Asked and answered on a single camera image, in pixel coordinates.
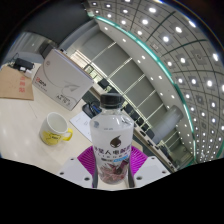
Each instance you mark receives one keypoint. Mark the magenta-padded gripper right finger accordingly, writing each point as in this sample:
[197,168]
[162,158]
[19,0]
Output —
[138,160]

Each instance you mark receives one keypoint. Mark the clear bottle with white label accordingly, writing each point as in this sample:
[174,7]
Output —
[111,133]

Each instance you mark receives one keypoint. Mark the white paper ream box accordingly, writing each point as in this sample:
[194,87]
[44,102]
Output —
[61,78]

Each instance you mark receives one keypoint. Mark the white and yellow mug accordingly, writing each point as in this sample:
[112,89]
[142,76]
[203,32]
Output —
[53,128]

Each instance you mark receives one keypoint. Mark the brown paper envelope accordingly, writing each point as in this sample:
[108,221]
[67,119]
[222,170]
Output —
[15,83]

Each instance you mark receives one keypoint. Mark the round ceiling lights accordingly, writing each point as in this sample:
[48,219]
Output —
[166,39]

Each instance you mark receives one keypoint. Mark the black power adapter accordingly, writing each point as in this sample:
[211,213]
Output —
[22,64]

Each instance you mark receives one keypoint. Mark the row of black office chairs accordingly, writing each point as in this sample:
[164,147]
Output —
[104,83]

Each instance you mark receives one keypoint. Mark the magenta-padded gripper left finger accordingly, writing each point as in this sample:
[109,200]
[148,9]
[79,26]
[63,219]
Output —
[86,160]

